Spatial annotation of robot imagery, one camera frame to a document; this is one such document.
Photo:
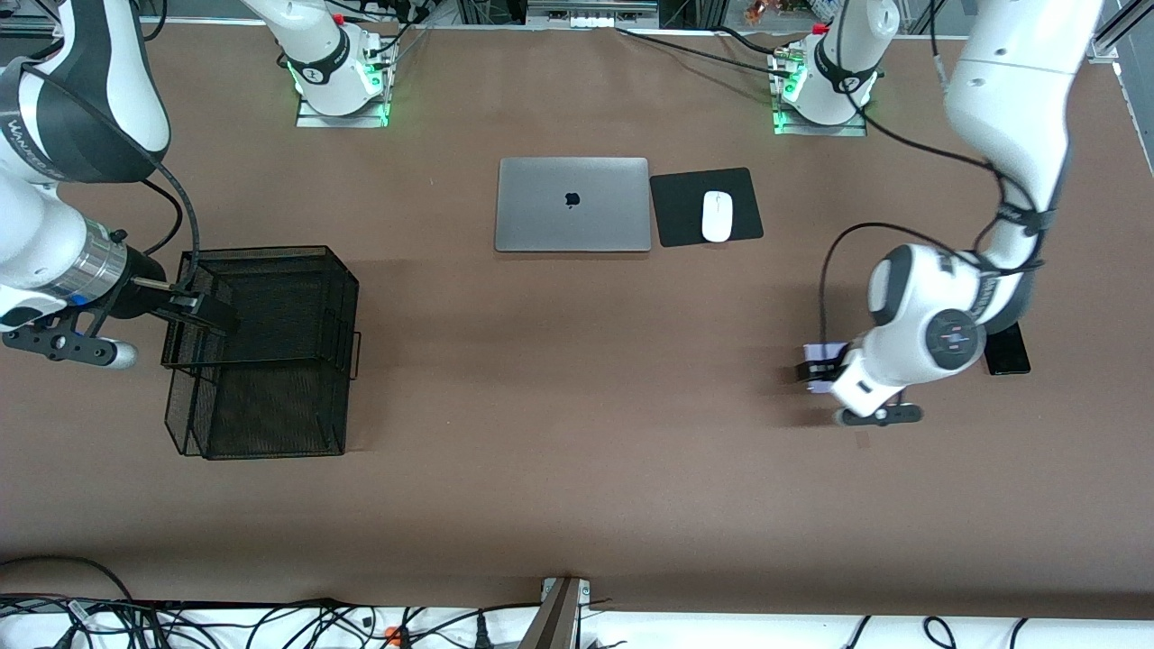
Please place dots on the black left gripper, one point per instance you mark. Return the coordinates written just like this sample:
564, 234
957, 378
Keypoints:
822, 370

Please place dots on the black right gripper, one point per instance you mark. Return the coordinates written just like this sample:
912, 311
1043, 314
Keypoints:
141, 272

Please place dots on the lilac white phone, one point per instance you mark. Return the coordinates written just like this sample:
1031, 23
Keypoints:
825, 350

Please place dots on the long black smartphone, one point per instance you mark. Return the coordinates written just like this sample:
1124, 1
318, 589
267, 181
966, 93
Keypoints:
1010, 361

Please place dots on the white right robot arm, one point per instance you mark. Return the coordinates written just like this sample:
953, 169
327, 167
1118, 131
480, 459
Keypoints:
90, 81

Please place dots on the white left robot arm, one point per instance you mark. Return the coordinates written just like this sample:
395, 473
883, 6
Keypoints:
1019, 90

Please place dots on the black mesh two-tier tray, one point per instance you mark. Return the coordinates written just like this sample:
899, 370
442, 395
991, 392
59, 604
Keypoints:
270, 406

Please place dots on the white computer mouse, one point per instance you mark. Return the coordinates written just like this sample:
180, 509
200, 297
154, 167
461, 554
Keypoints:
718, 216

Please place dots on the black mouse pad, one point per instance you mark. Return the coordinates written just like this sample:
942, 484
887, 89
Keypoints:
676, 216

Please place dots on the silver closed laptop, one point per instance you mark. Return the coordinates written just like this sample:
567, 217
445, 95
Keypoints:
541, 216

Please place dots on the grey power strip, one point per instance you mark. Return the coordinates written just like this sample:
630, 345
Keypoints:
586, 13

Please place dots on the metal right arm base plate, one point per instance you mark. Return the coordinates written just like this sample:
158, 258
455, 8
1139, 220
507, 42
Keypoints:
311, 122

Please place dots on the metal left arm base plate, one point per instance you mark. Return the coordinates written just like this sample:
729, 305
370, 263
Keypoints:
784, 131

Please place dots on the aluminium camera mount post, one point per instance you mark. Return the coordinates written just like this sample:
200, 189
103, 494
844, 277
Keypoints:
554, 622

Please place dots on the aluminium frame corner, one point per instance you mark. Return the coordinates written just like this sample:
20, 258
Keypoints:
1113, 41

